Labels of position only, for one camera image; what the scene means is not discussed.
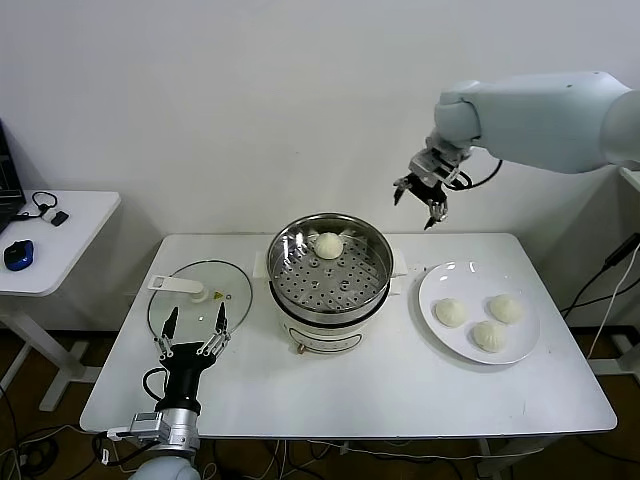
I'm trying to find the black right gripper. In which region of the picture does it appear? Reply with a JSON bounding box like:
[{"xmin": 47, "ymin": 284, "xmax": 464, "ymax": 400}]
[{"xmin": 392, "ymin": 173, "xmax": 450, "ymax": 231}]

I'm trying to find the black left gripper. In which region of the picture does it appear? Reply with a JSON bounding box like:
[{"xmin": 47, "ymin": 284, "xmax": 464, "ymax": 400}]
[{"xmin": 152, "ymin": 303, "xmax": 231, "ymax": 409}]

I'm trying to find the white steamed baozi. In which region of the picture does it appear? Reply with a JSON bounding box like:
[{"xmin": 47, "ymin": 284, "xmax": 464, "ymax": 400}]
[
  {"xmin": 313, "ymin": 231, "xmax": 345, "ymax": 261},
  {"xmin": 471, "ymin": 320, "xmax": 506, "ymax": 352},
  {"xmin": 487, "ymin": 294, "xmax": 525, "ymax": 324},
  {"xmin": 434, "ymin": 298, "xmax": 469, "ymax": 330}
]

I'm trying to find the perforated steel steamer basket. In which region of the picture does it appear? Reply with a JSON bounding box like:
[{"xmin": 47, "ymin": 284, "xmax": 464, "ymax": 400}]
[{"xmin": 265, "ymin": 213, "xmax": 394, "ymax": 322}]

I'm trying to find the white electric cooking pot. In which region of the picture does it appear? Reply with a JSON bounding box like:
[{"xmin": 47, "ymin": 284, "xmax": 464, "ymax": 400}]
[{"xmin": 253, "ymin": 247, "xmax": 409, "ymax": 357}]

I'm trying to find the white side table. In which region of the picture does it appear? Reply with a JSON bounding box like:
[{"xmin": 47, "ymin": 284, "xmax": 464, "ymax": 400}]
[{"xmin": 0, "ymin": 190, "xmax": 122, "ymax": 414}]

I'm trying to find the white round plate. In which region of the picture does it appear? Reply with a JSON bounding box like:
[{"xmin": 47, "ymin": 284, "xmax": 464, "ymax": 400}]
[{"xmin": 417, "ymin": 258, "xmax": 542, "ymax": 365}]

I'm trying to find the blue computer mouse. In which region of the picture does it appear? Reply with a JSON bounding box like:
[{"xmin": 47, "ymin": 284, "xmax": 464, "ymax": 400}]
[{"xmin": 3, "ymin": 240, "xmax": 37, "ymax": 273}]

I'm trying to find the black power adapter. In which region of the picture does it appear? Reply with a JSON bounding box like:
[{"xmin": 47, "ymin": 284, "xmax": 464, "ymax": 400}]
[{"xmin": 604, "ymin": 238, "xmax": 640, "ymax": 269}]

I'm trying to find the black laptop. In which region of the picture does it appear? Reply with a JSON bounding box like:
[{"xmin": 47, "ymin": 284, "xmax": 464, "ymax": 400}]
[{"xmin": 0, "ymin": 118, "xmax": 27, "ymax": 236}]

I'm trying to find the glass lid white handle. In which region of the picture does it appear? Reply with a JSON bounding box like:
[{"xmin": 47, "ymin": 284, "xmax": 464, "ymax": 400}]
[{"xmin": 146, "ymin": 258, "xmax": 254, "ymax": 350}]

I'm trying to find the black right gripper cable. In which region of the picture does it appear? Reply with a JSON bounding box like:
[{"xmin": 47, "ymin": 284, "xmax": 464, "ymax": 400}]
[{"xmin": 449, "ymin": 158, "xmax": 503, "ymax": 190}]

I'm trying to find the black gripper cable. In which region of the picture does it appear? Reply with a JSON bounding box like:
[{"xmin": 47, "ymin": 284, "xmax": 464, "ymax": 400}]
[
  {"xmin": 449, "ymin": 158, "xmax": 503, "ymax": 190},
  {"xmin": 142, "ymin": 367, "xmax": 169, "ymax": 401}
]

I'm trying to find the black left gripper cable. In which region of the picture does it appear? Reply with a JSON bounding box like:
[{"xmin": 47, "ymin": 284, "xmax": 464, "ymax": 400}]
[{"xmin": 142, "ymin": 367, "xmax": 169, "ymax": 401}]

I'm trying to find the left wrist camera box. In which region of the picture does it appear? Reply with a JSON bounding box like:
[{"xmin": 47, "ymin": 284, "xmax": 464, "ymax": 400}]
[{"xmin": 106, "ymin": 411, "xmax": 170, "ymax": 445}]

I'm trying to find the black adapter cable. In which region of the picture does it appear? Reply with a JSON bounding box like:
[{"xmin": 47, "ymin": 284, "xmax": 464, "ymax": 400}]
[{"xmin": 558, "ymin": 262, "xmax": 609, "ymax": 320}]

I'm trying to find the black looped thin cable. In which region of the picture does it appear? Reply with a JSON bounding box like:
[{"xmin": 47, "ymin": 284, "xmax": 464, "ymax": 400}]
[{"xmin": 14, "ymin": 191, "xmax": 59, "ymax": 221}]

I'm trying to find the white hanging cable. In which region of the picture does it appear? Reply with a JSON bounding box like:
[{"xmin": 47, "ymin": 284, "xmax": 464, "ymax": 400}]
[{"xmin": 585, "ymin": 262, "xmax": 632, "ymax": 362}]

